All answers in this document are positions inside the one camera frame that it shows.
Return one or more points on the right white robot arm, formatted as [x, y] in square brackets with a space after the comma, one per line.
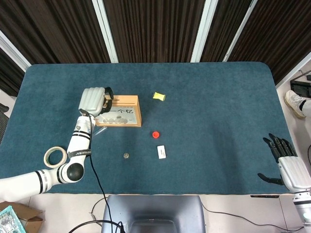
[302, 206]

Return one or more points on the white sneaker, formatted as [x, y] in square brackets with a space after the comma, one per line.
[292, 102]

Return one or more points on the teal plastic basket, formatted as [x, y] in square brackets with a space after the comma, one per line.
[9, 221]

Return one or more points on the masking tape roll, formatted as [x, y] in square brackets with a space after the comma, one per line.
[47, 160]

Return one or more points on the small white rectangular box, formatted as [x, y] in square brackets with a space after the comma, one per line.
[161, 152]

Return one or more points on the black office chair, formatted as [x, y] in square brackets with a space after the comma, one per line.
[3, 121]

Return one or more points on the person lower leg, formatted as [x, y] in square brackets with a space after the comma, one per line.
[306, 105]

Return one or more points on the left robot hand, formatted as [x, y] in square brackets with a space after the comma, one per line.
[91, 100]

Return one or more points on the grey robot torso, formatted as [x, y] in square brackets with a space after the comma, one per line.
[153, 208]

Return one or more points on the brown cardboard box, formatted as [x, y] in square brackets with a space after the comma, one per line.
[31, 216]

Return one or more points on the wooden coin bank box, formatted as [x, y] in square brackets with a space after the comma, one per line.
[128, 102]

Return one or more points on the silver coin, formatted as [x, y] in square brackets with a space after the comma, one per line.
[126, 155]

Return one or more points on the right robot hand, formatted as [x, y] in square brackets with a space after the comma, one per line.
[294, 172]

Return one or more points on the small red cap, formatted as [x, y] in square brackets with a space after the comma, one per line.
[155, 134]

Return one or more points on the blue table cloth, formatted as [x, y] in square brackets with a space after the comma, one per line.
[206, 121]

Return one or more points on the black floor stand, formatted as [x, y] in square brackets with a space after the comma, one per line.
[301, 86]

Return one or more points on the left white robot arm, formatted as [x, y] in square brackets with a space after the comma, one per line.
[77, 143]

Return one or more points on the clear tube with white cap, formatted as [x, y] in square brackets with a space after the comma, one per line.
[100, 131]

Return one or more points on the yellow packet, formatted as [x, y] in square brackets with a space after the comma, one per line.
[159, 96]

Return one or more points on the black desk edge panel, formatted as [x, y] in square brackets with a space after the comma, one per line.
[264, 195]

